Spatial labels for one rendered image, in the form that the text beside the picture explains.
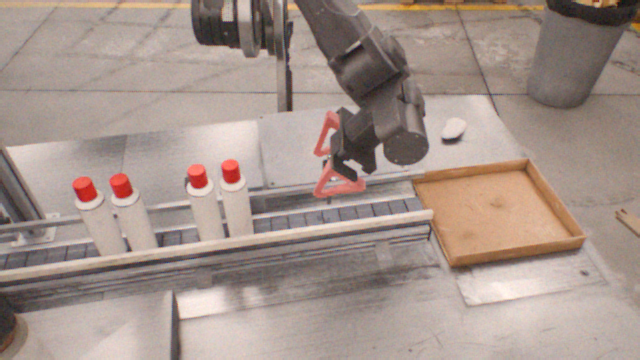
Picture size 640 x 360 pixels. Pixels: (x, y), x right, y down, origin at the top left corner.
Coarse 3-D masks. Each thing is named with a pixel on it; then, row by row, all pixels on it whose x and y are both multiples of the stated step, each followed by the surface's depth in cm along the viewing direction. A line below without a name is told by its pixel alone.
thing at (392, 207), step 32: (224, 224) 109; (256, 224) 109; (288, 224) 109; (320, 224) 109; (416, 224) 109; (0, 256) 103; (32, 256) 103; (64, 256) 103; (96, 256) 103; (192, 256) 103
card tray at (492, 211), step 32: (512, 160) 126; (416, 192) 123; (448, 192) 122; (480, 192) 122; (512, 192) 123; (544, 192) 121; (448, 224) 115; (480, 224) 115; (512, 224) 115; (544, 224) 115; (576, 224) 111; (448, 256) 109; (480, 256) 106; (512, 256) 108
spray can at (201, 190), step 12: (192, 168) 92; (204, 168) 92; (192, 180) 92; (204, 180) 92; (192, 192) 93; (204, 192) 93; (192, 204) 96; (204, 204) 95; (216, 204) 98; (204, 216) 97; (216, 216) 99; (204, 228) 100; (216, 228) 101; (204, 240) 103
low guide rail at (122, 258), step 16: (336, 224) 104; (352, 224) 105; (368, 224) 105; (384, 224) 106; (224, 240) 101; (240, 240) 102; (256, 240) 102; (272, 240) 103; (112, 256) 99; (128, 256) 99; (144, 256) 99; (160, 256) 100; (0, 272) 96; (16, 272) 96; (32, 272) 97; (48, 272) 97; (64, 272) 98
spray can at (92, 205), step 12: (84, 180) 90; (84, 192) 89; (96, 192) 92; (84, 204) 91; (96, 204) 91; (108, 204) 95; (84, 216) 92; (96, 216) 92; (108, 216) 95; (96, 228) 94; (108, 228) 96; (96, 240) 97; (108, 240) 97; (120, 240) 100; (108, 252) 99; (120, 252) 101
